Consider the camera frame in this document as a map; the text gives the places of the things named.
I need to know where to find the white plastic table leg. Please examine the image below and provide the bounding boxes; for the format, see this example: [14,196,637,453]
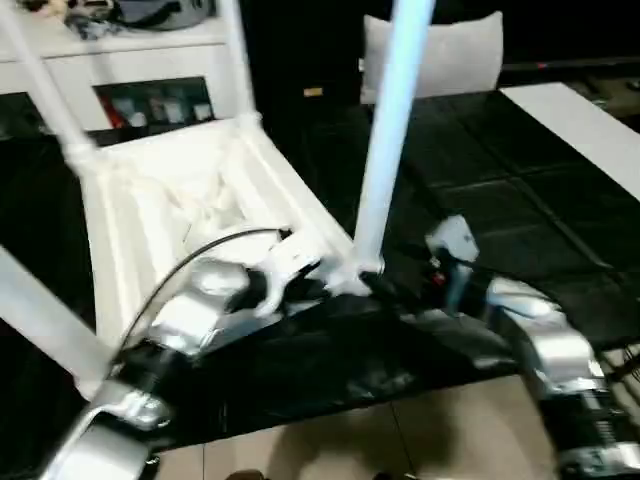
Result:
[0,0,99,176]
[214,0,265,131]
[348,0,437,286]
[0,244,116,401]

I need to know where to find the white plastic table top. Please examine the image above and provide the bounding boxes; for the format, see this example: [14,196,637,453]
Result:
[75,115,386,386]

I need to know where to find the black work mat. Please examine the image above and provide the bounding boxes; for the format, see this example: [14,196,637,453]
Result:
[0,88,640,451]

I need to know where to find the black cabinet with gold label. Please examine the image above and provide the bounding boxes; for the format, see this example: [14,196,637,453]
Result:
[240,0,373,116]

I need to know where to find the white cabinet with glass doors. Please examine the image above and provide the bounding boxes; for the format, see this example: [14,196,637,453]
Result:
[0,0,241,136]

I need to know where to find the dark grey helmet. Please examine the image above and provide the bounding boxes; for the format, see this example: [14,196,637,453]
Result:
[115,0,216,29]

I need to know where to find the dark clutter pile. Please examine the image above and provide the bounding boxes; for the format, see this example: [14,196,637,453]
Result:
[60,5,116,39]

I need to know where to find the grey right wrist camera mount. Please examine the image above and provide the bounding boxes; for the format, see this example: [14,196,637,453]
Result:
[425,215,481,271]

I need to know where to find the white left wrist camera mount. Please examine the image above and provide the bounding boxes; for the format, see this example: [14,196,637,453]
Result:
[250,232,326,319]

